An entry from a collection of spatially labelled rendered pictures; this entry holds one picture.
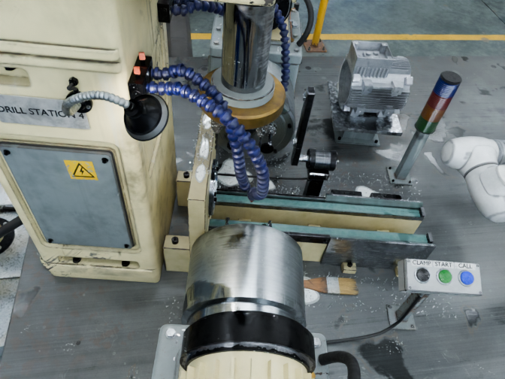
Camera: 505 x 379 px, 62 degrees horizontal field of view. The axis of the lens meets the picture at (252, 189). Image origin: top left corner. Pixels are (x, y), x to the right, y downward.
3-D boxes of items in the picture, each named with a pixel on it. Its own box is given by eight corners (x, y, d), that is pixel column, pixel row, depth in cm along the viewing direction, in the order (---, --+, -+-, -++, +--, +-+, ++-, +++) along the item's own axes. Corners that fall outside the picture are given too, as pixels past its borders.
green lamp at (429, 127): (417, 133, 131) (423, 122, 127) (413, 120, 134) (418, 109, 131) (436, 134, 131) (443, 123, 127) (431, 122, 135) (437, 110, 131)
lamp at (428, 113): (423, 122, 127) (429, 110, 124) (418, 109, 131) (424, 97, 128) (443, 123, 127) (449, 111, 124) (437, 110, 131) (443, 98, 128)
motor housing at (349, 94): (342, 121, 148) (357, 75, 134) (334, 88, 160) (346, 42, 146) (397, 124, 150) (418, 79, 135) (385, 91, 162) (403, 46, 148)
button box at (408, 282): (397, 292, 97) (407, 290, 92) (397, 261, 99) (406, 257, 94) (470, 297, 98) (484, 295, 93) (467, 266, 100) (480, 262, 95)
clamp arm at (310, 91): (288, 165, 122) (305, 92, 102) (288, 158, 124) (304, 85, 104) (300, 166, 122) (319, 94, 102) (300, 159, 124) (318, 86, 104)
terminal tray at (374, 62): (352, 77, 139) (358, 58, 134) (346, 59, 146) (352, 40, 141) (387, 79, 140) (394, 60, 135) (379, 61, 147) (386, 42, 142)
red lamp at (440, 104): (429, 110, 124) (436, 97, 120) (424, 97, 128) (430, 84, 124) (449, 111, 124) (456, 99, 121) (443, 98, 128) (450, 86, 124)
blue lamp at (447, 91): (436, 97, 120) (443, 84, 117) (430, 84, 124) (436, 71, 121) (456, 99, 121) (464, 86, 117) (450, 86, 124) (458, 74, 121)
